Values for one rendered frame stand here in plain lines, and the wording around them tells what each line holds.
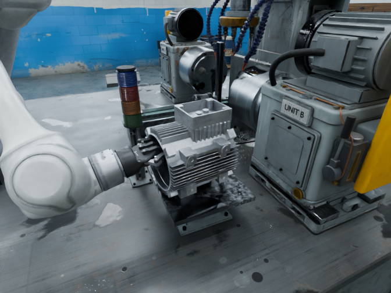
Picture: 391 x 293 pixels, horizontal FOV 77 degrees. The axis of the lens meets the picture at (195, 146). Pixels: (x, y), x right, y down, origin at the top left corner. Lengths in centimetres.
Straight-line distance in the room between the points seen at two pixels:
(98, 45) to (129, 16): 98
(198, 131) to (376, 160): 43
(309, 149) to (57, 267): 72
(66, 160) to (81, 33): 626
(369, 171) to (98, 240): 74
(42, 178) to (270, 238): 60
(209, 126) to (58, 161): 37
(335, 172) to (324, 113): 15
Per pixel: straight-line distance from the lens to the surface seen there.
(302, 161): 76
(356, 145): 69
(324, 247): 81
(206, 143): 64
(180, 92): 169
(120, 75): 79
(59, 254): 81
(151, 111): 126
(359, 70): 71
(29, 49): 671
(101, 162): 59
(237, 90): 102
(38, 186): 40
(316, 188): 79
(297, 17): 127
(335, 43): 70
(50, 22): 661
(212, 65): 148
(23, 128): 48
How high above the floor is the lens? 138
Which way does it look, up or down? 30 degrees down
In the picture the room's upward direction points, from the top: straight up
